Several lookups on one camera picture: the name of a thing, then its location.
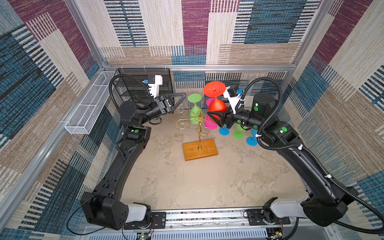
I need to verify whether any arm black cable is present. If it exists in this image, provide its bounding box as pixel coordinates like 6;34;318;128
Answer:
108;74;163;125
239;77;384;235

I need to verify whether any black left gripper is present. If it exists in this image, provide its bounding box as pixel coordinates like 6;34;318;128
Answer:
138;96;184;130

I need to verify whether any red wine glass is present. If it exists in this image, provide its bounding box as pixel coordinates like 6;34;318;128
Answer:
204;81;228;112

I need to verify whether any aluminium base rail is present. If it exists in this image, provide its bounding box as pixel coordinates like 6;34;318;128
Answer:
77;207;341;240

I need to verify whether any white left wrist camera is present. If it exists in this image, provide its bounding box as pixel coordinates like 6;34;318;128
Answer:
144;75;163;98

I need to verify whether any gold wire glass rack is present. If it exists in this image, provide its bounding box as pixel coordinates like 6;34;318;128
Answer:
175;103;217;151

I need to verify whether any blue wine glass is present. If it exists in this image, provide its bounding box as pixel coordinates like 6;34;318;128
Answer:
219;125;230;136
246;129;258;147

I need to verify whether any white mesh wall basket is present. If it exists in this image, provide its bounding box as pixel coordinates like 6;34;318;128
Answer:
65;71;115;135

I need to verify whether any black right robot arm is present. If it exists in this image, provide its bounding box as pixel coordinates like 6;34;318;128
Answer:
208;93;358;227

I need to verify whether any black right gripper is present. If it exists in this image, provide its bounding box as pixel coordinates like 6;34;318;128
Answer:
207;99;265;131

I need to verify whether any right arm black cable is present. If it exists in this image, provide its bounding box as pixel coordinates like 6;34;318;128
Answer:
239;77;384;235

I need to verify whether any pink wine glass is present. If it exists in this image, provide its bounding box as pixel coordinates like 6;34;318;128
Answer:
205;98;218;130

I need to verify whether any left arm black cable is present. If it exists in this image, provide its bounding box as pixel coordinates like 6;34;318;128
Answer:
108;74;163;125

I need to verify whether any black mesh shelf rack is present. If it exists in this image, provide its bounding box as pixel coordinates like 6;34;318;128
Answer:
109;68;174;110

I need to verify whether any wooden rack base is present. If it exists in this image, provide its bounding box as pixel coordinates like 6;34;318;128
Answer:
183;139;219;161

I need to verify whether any green wine glass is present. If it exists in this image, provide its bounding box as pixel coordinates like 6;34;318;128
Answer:
188;94;202;125
233;124;245;140

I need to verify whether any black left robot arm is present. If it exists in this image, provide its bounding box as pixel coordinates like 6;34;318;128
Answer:
80;93;187;230

